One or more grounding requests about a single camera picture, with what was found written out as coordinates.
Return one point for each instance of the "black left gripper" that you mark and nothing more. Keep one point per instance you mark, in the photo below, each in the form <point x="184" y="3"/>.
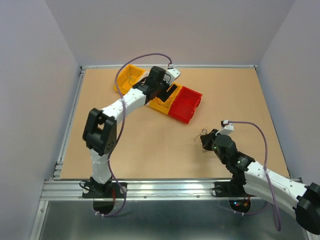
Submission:
<point x="164" y="96"/>

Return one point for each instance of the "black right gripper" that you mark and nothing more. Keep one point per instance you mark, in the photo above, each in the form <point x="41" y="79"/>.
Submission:
<point x="206" y="139"/>

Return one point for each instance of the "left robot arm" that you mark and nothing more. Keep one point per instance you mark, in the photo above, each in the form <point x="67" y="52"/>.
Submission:
<point x="100" y="131"/>

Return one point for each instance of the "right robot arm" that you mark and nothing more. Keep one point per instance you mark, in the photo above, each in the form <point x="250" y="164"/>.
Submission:
<point x="249" y="177"/>

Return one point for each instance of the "near yellow bin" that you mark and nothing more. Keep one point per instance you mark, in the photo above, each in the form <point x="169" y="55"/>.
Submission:
<point x="164" y="107"/>

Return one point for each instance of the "yellow bin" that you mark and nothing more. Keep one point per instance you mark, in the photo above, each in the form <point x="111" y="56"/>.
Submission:
<point x="129" y="76"/>
<point x="164" y="107"/>

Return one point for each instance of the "red bin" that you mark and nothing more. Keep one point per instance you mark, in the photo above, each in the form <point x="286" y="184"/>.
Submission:
<point x="185" y="104"/>

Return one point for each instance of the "white bin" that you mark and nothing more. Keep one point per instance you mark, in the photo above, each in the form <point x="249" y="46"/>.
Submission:
<point x="144" y="76"/>

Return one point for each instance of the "far yellow bin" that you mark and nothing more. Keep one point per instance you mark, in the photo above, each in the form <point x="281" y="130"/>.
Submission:
<point x="129" y="76"/>

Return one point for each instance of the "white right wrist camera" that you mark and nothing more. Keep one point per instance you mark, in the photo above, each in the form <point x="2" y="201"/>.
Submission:
<point x="227" y="127"/>

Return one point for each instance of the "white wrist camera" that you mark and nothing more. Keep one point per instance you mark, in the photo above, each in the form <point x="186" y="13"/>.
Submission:
<point x="227" y="127"/>
<point x="171" y="74"/>

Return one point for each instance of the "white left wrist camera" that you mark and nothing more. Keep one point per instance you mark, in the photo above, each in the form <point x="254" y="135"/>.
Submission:
<point x="171" y="74"/>

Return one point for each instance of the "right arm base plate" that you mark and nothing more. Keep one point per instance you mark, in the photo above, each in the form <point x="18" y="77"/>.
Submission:
<point x="239" y="201"/>

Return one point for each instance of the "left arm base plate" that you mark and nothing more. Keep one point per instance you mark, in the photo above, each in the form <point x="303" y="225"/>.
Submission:
<point x="108" y="199"/>

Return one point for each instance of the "aluminium table frame rail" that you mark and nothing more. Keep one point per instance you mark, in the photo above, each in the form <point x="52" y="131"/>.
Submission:
<point x="169" y="175"/>

